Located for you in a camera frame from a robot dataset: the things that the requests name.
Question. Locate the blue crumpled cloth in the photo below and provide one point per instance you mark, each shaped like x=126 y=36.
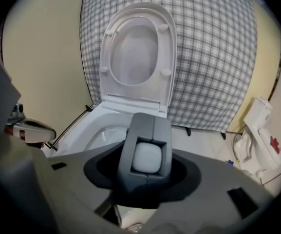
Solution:
x=230 y=163

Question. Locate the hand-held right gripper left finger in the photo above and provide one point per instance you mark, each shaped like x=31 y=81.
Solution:
x=69 y=191

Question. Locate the yellow partition panel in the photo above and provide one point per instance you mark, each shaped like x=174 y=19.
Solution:
x=259 y=69

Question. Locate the red paper scrap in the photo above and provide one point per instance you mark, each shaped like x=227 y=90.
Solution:
x=275 y=144

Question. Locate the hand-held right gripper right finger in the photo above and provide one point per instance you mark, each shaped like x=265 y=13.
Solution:
x=215 y=191

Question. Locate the cream partition panel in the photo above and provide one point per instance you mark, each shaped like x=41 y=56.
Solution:
x=45 y=57

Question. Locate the grey plaid curtain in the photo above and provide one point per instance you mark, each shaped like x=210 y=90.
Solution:
x=203 y=57

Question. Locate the black partition foot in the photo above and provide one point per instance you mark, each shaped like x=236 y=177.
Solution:
x=188 y=131
x=89 y=108
x=223 y=135

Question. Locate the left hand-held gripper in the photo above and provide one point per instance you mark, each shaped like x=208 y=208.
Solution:
x=17 y=112

